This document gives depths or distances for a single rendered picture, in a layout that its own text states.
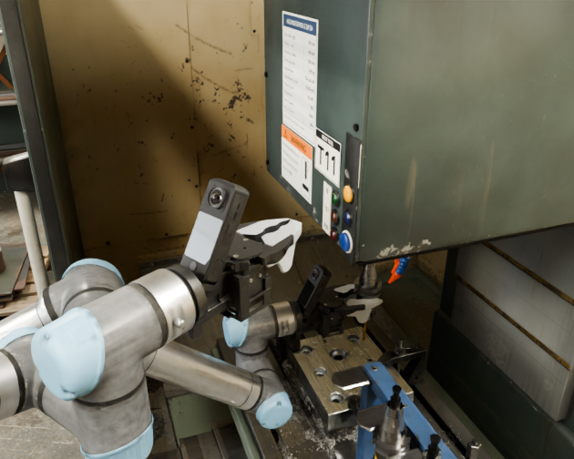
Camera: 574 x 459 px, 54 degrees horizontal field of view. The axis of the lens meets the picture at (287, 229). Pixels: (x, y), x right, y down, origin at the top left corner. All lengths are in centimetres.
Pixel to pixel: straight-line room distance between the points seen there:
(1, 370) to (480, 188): 70
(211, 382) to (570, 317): 84
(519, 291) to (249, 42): 122
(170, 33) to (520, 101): 136
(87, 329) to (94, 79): 154
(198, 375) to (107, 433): 49
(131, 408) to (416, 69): 55
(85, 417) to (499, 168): 68
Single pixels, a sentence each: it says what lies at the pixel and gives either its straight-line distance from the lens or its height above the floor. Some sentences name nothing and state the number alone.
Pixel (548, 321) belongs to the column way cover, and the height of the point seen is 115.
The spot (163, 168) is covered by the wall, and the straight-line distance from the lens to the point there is 213.
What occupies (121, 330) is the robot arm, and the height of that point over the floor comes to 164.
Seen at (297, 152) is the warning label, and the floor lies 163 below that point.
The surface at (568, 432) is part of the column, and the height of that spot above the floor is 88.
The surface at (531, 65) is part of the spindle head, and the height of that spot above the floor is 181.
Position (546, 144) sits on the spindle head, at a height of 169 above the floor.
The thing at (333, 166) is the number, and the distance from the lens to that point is 89.
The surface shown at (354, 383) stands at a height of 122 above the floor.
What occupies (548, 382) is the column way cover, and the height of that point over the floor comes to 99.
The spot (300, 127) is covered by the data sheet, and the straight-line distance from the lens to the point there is 101.
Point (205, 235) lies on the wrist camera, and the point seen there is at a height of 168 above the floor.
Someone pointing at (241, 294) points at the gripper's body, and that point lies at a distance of 66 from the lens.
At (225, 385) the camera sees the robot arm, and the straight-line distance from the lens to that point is 113.
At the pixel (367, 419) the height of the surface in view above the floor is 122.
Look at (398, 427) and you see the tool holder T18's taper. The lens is 100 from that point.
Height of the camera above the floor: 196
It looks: 26 degrees down
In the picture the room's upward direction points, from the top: straight up
